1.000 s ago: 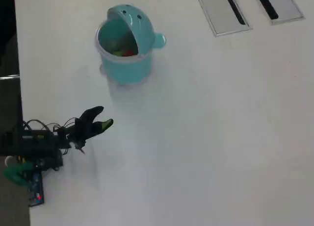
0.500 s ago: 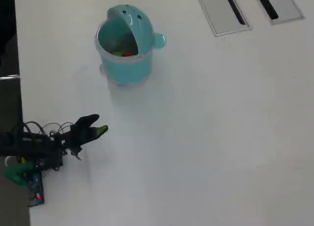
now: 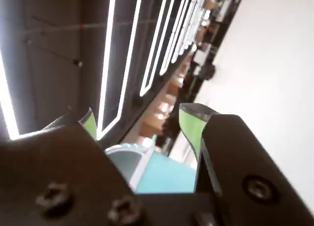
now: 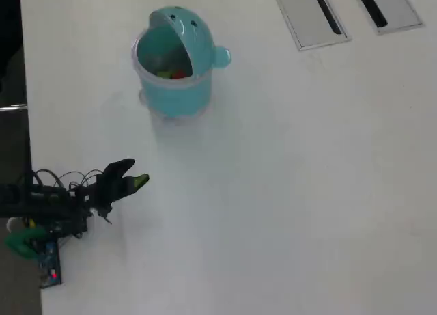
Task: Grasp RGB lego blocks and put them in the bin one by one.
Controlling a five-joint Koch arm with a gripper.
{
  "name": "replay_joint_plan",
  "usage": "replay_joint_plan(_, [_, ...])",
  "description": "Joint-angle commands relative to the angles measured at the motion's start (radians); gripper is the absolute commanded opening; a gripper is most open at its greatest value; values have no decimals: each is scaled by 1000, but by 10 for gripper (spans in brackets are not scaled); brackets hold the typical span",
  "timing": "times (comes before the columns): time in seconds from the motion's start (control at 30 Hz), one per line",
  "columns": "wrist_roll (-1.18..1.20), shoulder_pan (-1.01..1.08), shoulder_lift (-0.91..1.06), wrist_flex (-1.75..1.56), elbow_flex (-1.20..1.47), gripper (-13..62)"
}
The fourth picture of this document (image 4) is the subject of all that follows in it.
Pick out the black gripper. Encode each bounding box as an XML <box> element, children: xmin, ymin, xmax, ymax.
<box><xmin>70</xmin><ymin>159</ymin><xmax>151</xmax><ymax>210</ymax></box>

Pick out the teal whale-shaped bin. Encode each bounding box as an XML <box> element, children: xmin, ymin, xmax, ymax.
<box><xmin>131</xmin><ymin>6</ymin><xmax>234</xmax><ymax>122</ymax></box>

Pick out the blue circuit board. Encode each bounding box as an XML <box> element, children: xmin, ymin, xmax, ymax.
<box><xmin>37</xmin><ymin>241</ymin><xmax>64</xmax><ymax>289</ymax></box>

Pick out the green table clamp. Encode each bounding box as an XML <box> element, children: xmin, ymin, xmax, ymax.
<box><xmin>3</xmin><ymin>225</ymin><xmax>48</xmax><ymax>261</ymax></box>

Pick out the thin black wire loop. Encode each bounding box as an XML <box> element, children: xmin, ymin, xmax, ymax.
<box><xmin>57</xmin><ymin>169</ymin><xmax>105</xmax><ymax>193</ymax></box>

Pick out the silver table cable hatch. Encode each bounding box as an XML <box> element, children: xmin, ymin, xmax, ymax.
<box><xmin>350</xmin><ymin>0</ymin><xmax>426</xmax><ymax>35</ymax></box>
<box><xmin>270</xmin><ymin>0</ymin><xmax>352</xmax><ymax>52</ymax></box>

